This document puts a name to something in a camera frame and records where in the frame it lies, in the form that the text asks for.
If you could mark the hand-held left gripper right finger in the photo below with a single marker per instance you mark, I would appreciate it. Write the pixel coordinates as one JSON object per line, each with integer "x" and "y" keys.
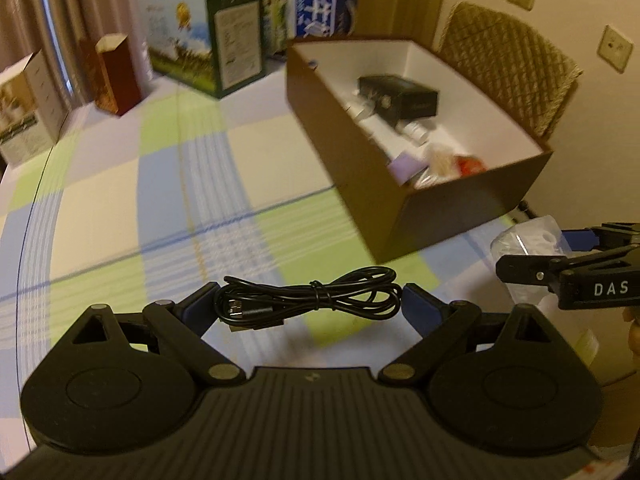
{"x": 420, "y": 310}

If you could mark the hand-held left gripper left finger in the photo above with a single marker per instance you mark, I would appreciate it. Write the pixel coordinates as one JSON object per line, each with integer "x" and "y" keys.
{"x": 202, "y": 307}

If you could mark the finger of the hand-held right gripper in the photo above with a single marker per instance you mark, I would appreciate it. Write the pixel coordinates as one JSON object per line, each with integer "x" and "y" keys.
{"x": 580, "y": 239}
{"x": 525, "y": 267}

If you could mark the clear bag of cotton pads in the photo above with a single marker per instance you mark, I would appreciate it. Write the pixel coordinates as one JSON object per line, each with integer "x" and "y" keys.
{"x": 530, "y": 237}

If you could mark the red snack packet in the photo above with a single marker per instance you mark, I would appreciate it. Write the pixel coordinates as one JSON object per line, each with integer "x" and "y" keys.
{"x": 471, "y": 165}

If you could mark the bag of cotton swabs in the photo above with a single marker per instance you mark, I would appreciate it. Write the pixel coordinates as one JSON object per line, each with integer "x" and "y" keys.
{"x": 440, "y": 160}

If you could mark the brown cardboard storage box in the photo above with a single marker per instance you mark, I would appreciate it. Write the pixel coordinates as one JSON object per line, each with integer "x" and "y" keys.
{"x": 360, "y": 185}

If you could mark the purple tube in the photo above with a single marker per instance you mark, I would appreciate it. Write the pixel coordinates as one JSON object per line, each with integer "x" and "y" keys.
{"x": 406, "y": 170}

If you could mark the white pill bottle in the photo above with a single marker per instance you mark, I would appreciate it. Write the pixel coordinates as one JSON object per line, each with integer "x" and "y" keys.
{"x": 415, "y": 132}

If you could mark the black product box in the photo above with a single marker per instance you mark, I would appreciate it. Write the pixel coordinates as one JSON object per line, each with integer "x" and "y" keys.
{"x": 400, "y": 97}

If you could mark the person's right hand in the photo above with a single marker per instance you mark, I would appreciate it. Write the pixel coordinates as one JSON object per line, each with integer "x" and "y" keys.
{"x": 634, "y": 330}

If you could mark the plaid tablecloth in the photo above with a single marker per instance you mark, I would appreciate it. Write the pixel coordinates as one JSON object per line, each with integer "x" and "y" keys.
{"x": 100, "y": 185}

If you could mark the chair with quilted cover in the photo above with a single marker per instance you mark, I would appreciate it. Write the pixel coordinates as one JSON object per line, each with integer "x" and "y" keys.
{"x": 510, "y": 60}

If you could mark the dark red box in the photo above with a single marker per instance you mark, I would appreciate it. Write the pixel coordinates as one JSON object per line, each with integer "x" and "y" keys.
{"x": 117, "y": 80}

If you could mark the white product box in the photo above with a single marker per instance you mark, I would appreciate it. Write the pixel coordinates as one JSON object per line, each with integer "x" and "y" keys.
{"x": 25, "y": 120}

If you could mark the green milk carton box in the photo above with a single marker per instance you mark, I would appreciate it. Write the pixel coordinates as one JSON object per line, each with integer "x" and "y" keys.
{"x": 190, "y": 45}

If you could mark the wooden door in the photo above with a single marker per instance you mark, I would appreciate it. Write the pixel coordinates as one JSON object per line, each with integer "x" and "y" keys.
{"x": 400, "y": 0}

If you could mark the blue milk carton box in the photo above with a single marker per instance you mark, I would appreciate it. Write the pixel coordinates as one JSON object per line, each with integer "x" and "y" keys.
{"x": 325, "y": 5}

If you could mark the beige curtain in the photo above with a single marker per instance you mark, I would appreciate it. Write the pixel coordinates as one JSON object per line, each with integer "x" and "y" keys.
{"x": 100, "y": 0}

